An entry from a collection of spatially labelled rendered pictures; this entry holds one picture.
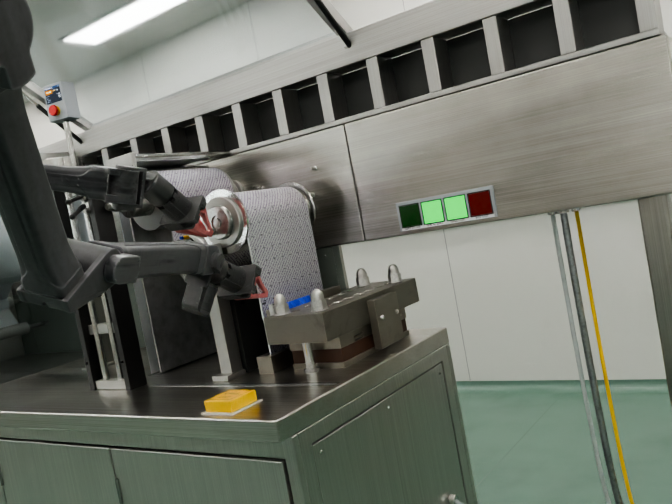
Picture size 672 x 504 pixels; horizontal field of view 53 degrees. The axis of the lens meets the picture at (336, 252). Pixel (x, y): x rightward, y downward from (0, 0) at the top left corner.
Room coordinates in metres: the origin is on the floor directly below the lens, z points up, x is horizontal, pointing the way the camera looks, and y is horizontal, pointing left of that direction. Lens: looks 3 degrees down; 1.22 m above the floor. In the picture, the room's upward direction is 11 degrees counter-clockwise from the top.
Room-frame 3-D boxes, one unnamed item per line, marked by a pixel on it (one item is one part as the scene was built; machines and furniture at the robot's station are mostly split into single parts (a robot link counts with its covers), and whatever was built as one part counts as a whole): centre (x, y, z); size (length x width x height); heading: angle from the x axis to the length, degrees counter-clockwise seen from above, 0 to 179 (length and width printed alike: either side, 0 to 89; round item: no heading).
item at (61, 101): (1.89, 0.67, 1.66); 0.07 x 0.07 x 0.10; 65
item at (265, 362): (1.61, 0.12, 0.92); 0.28 x 0.04 x 0.04; 144
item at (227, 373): (1.53, 0.29, 1.05); 0.06 x 0.05 x 0.31; 144
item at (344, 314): (1.57, 0.00, 1.00); 0.40 x 0.16 x 0.06; 144
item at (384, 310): (1.53, -0.09, 0.96); 0.10 x 0.03 x 0.11; 144
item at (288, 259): (1.61, 0.12, 1.11); 0.23 x 0.01 x 0.18; 144
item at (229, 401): (1.26, 0.24, 0.91); 0.07 x 0.07 x 0.02; 54
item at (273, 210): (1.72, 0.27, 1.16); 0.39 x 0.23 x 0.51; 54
